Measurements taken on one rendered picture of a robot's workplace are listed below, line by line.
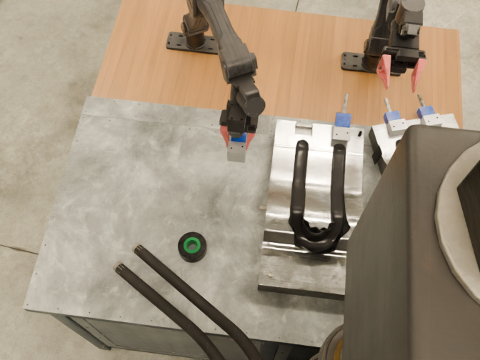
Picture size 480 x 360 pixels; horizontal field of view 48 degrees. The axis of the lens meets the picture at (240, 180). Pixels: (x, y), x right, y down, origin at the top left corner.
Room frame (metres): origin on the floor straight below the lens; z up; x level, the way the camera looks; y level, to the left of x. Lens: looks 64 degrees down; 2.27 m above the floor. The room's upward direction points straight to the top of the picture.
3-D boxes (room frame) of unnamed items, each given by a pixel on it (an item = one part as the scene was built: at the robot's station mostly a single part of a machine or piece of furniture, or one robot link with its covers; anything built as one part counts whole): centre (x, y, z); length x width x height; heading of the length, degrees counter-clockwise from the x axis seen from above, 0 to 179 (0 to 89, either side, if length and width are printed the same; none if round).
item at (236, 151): (0.79, 0.00, 0.93); 0.13 x 0.05 x 0.05; 173
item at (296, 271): (0.62, -0.21, 0.87); 0.50 x 0.26 x 0.14; 173
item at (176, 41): (1.24, 0.15, 0.84); 0.20 x 0.07 x 0.08; 82
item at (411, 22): (0.88, -0.40, 1.25); 0.07 x 0.06 x 0.11; 81
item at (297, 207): (0.63, -0.22, 0.92); 0.35 x 0.16 x 0.09; 173
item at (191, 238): (0.50, 0.13, 0.82); 0.08 x 0.08 x 0.04
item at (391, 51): (0.89, -0.40, 1.20); 0.10 x 0.07 x 0.07; 82
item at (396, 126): (0.91, -0.47, 0.86); 0.13 x 0.05 x 0.05; 10
